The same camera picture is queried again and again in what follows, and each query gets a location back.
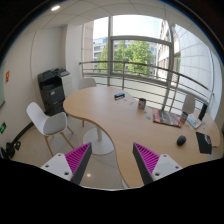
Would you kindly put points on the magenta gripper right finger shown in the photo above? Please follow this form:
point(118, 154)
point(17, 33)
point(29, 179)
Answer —
point(153, 166)

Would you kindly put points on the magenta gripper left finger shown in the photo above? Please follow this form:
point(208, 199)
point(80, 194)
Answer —
point(70, 166)

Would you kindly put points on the black computer mouse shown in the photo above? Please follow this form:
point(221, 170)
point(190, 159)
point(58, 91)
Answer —
point(181, 140)

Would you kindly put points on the white chair with wooden legs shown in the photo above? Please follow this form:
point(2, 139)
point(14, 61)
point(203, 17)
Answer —
point(48, 125)

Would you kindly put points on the red magazine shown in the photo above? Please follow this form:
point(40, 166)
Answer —
point(166, 118)

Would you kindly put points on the wooden kidney-shaped table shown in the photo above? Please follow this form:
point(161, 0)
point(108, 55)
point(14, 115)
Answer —
point(126, 124)

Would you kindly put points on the dark cup at right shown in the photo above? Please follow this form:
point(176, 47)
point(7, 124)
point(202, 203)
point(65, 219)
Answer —
point(183, 117)

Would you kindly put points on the dark patterned mug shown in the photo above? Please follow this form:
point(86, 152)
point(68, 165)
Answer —
point(142, 103)

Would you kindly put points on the white chair at right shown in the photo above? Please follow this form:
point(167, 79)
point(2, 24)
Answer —
point(189, 104)

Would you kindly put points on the small black box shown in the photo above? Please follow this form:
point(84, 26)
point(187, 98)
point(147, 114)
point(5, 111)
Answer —
point(119, 96)

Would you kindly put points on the black office printer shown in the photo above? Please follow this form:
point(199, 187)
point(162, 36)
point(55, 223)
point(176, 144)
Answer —
point(55, 85)

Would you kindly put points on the white chair behind table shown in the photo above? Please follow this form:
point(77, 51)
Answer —
point(86, 83)

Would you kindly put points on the metal window railing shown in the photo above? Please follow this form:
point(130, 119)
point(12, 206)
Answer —
point(161, 87)

